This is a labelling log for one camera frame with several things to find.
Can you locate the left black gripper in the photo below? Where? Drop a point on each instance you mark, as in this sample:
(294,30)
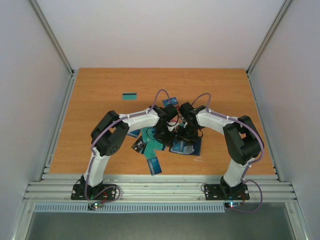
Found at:
(168,141)

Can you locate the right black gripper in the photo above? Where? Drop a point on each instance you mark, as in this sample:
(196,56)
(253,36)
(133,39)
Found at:
(188,135)

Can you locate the navy blue card holder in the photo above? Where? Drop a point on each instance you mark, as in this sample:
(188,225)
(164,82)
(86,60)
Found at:
(182,148)

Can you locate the blue card bottom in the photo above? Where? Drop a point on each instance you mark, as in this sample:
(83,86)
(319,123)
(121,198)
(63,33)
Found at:
(154,166)

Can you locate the blue card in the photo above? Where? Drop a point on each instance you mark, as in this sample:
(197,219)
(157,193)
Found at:
(154,166)
(135,133)
(172,100)

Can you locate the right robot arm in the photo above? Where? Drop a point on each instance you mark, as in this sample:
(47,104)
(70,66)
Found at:
(243,141)

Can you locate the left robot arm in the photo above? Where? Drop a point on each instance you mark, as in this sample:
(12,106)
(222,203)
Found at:
(109,135)

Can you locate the green card centre left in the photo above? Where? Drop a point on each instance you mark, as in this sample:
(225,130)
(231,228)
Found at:
(147,134)

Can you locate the green card with stripe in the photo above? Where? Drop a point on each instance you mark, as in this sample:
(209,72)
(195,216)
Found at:
(151,146)

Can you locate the blue card left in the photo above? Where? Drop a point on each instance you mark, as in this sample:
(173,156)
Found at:
(135,133)

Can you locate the black card lower left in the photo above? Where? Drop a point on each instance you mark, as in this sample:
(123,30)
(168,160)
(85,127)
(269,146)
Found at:
(139,145)

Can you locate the blue card top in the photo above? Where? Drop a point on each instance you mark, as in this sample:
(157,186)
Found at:
(172,100)

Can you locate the lone green card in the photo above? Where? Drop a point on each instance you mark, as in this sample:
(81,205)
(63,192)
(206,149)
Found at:
(129,96)

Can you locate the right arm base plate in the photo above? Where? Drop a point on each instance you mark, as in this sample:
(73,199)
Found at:
(214,192)

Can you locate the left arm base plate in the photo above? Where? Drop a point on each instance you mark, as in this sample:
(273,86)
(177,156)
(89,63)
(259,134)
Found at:
(97,193)

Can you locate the grey slotted cable duct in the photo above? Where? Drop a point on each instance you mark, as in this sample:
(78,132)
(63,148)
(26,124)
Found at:
(126,208)

